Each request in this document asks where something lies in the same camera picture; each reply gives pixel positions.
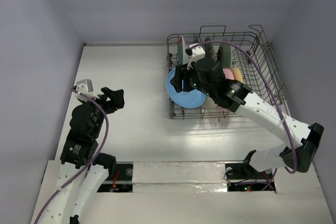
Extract cream white plate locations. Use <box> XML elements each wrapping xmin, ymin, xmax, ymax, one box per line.
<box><xmin>203</xmin><ymin>97</ymin><xmax>217</xmax><ymax>109</ymax></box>

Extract pink plate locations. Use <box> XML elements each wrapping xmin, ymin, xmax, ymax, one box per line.
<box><xmin>220</xmin><ymin>68</ymin><xmax>235</xmax><ymax>90</ymax></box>

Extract teal patterned plate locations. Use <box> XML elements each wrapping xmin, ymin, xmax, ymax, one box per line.
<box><xmin>193</xmin><ymin>34</ymin><xmax>203</xmax><ymax>44</ymax></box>

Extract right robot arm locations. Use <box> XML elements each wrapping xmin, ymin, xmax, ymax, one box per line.
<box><xmin>167</xmin><ymin>58</ymin><xmax>324</xmax><ymax>178</ymax></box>

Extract dark olive plate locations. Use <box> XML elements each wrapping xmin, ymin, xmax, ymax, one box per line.
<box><xmin>204</xmin><ymin>43</ymin><xmax>215</xmax><ymax>59</ymax></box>

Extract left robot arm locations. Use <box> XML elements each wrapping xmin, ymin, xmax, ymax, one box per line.
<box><xmin>34</xmin><ymin>84</ymin><xmax>124</xmax><ymax>223</ymax></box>

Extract white plate red teal pattern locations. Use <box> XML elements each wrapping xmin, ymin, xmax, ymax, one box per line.
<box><xmin>177</xmin><ymin>36</ymin><xmax>188</xmax><ymax>65</ymax></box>

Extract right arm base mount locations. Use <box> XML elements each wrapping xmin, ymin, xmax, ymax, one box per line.
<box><xmin>223</xmin><ymin>150</ymin><xmax>276</xmax><ymax>192</ymax></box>

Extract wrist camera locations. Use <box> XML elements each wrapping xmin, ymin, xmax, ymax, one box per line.
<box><xmin>73</xmin><ymin>79</ymin><xmax>99</xmax><ymax>102</ymax></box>
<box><xmin>184</xmin><ymin>44</ymin><xmax>205</xmax><ymax>69</ymax></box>

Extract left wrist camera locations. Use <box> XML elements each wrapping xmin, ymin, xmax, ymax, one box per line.
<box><xmin>73</xmin><ymin>79</ymin><xmax>99</xmax><ymax>102</ymax></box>

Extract green plate dark motif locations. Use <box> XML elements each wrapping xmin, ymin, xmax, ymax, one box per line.
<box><xmin>217</xmin><ymin>40</ymin><xmax>233</xmax><ymax>69</ymax></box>

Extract yellow plate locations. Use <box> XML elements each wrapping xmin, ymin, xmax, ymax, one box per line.
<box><xmin>230</xmin><ymin>67</ymin><xmax>244</xmax><ymax>83</ymax></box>

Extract blue plate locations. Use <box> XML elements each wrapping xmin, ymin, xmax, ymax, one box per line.
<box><xmin>166</xmin><ymin>69</ymin><xmax>206</xmax><ymax>109</ymax></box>

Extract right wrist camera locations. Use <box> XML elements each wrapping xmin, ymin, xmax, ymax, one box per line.
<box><xmin>184</xmin><ymin>44</ymin><xmax>205</xmax><ymax>69</ymax></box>

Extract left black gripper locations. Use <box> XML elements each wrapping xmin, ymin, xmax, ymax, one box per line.
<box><xmin>82</xmin><ymin>87</ymin><xmax>123</xmax><ymax>137</ymax></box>

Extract grey wire dish rack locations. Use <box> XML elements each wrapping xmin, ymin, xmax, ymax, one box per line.
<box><xmin>166</xmin><ymin>25</ymin><xmax>290</xmax><ymax>114</ymax></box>

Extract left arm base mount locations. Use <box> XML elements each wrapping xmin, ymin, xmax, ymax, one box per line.
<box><xmin>97</xmin><ymin>162</ymin><xmax>133</xmax><ymax>193</ymax></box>

